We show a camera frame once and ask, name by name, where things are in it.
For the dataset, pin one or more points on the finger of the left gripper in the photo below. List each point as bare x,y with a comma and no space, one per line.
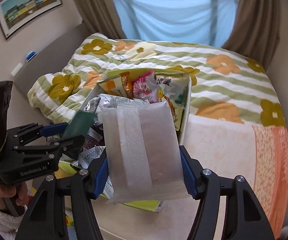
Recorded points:
54,150
33,131

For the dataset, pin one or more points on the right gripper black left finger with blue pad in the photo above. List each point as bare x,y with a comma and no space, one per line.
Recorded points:
46,216

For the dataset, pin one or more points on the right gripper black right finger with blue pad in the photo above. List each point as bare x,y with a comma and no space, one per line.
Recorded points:
244,215

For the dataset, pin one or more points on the dark green snack packet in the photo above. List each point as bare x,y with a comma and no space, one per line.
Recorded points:
80,124

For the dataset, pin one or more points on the translucent white snack pack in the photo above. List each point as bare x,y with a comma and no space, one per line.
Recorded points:
141,152

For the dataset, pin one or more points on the pink strawberry snack bag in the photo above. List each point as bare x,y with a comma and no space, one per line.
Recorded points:
146,88

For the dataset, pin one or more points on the grey printed Oishi bag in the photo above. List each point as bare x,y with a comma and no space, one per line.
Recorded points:
94,140

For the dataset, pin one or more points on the orange cake snack pack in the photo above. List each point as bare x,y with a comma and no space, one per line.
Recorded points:
118,85

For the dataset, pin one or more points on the Oishi stick snack bag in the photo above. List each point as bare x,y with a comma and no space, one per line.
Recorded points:
174,90

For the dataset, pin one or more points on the white fluffy sleeve forearm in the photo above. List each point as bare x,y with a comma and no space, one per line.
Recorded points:
9,225

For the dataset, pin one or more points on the person's left hand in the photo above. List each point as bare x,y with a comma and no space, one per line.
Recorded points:
10,191

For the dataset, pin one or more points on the orange floral towel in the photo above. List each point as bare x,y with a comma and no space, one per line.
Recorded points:
271,176

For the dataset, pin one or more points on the blue white object on headboard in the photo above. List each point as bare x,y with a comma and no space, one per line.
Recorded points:
30,56

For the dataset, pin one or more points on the grey headboard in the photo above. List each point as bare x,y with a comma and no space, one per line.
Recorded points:
53,58

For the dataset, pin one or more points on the green cardboard snack box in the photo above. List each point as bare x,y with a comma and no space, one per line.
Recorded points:
159,104

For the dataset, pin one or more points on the framed houses picture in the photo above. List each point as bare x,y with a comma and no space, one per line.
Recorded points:
14,14

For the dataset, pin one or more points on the floral striped quilt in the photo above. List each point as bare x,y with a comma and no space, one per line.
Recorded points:
208,81

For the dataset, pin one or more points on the left brown curtain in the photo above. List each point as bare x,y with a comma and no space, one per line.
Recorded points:
100,16

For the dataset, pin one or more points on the brown curtain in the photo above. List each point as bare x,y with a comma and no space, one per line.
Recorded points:
255,32
100,16

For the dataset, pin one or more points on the right brown curtain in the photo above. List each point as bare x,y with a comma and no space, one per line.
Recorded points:
255,32

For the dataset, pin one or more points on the light blue hanging sheet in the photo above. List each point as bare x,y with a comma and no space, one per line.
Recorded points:
208,22

